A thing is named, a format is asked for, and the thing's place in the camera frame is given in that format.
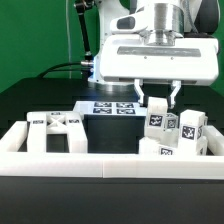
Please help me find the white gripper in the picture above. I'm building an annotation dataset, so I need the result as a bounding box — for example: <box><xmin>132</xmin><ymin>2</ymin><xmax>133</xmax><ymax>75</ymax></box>
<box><xmin>99</xmin><ymin>34</ymin><xmax>219</xmax><ymax>109</ymax></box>

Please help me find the white chair seat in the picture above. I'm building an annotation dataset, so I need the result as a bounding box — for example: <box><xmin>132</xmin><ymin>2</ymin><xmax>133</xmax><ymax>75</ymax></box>
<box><xmin>138</xmin><ymin>129</ymin><xmax>208</xmax><ymax>157</ymax></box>

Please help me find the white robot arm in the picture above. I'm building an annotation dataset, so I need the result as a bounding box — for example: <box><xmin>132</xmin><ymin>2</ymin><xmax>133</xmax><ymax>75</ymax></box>
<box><xmin>75</xmin><ymin>0</ymin><xmax>220</xmax><ymax>107</ymax></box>

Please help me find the white tagged cube left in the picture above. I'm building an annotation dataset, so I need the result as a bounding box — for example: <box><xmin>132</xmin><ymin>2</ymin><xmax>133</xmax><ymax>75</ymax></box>
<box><xmin>165</xmin><ymin>113</ymin><xmax>178</xmax><ymax>129</ymax></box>

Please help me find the white U-shaped obstacle fence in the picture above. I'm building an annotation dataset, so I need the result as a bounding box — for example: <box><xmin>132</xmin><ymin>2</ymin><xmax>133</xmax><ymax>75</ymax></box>
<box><xmin>0</xmin><ymin>121</ymin><xmax>224</xmax><ymax>180</ymax></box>

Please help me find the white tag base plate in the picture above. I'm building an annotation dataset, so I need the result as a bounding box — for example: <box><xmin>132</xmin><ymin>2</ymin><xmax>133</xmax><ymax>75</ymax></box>
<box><xmin>73</xmin><ymin>101</ymin><xmax>147</xmax><ymax>117</ymax></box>

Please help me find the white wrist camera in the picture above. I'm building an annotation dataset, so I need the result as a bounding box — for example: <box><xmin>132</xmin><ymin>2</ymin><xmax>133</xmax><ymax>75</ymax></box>
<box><xmin>110</xmin><ymin>12</ymin><xmax>147</xmax><ymax>34</ymax></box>

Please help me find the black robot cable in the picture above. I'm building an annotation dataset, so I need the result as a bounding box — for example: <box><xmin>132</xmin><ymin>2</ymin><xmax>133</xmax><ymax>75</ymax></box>
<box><xmin>36</xmin><ymin>61</ymin><xmax>88</xmax><ymax>80</ymax></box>

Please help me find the white chair back frame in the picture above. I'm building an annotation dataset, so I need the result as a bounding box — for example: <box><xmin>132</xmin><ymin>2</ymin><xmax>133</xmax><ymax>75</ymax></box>
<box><xmin>27</xmin><ymin>111</ymin><xmax>88</xmax><ymax>154</ymax></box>

